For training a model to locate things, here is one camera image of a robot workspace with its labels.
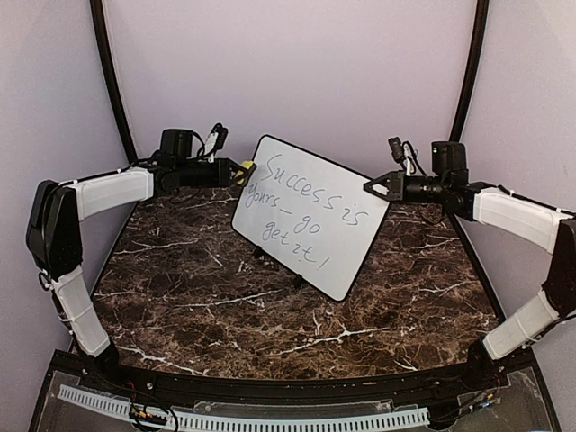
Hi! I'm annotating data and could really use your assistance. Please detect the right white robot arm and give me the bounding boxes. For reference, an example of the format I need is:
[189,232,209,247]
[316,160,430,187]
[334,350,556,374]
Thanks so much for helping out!
[364,138,575,391]

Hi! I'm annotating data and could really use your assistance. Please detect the right black frame post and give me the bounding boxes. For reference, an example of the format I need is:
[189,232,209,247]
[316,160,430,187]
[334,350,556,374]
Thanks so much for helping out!
[449,0,490,141]

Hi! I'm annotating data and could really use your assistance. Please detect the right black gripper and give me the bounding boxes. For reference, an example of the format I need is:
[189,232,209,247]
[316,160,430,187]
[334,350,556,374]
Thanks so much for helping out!
[364,169,449,205]

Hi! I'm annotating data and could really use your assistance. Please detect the yellow black eraser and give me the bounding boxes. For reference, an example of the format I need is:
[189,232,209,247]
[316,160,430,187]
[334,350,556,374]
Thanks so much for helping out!
[236,160,257,187]

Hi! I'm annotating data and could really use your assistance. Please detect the white whiteboard black frame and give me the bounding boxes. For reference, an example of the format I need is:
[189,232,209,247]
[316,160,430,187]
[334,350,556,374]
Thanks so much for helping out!
[231,135,389,302]

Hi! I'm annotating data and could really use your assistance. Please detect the black front rail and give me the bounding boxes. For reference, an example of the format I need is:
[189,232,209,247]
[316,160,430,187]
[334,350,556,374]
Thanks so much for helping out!
[67,358,509,407]

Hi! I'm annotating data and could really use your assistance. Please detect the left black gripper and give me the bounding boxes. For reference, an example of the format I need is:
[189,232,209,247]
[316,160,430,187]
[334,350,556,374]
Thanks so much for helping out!
[176,157,249,187]

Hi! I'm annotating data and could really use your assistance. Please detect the black frame post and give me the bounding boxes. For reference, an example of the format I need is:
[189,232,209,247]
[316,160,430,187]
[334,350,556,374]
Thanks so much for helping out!
[449,0,490,141]
[89,0,138,163]

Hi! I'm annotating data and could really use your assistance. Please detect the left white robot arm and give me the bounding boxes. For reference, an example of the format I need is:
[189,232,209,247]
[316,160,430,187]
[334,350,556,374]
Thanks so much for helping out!
[26,123,257,392]

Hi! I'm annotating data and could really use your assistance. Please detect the left black frame post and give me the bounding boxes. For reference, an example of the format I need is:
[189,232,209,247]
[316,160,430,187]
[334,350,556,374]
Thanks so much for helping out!
[89,0,138,163]

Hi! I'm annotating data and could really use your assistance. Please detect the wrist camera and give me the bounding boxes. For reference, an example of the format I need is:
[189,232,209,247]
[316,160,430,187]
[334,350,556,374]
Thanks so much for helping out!
[197,123,229,163]
[388,137,417,176]

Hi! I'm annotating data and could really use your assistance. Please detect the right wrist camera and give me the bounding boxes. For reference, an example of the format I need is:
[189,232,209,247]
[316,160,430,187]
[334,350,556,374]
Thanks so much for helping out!
[388,137,417,176]

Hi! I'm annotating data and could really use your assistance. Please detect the white slotted cable duct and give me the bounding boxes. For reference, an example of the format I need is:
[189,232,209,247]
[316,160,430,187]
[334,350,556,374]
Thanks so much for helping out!
[58,384,430,431]

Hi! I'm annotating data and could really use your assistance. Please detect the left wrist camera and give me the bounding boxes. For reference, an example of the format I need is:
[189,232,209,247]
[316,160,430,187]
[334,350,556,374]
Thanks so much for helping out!
[197,123,229,163]

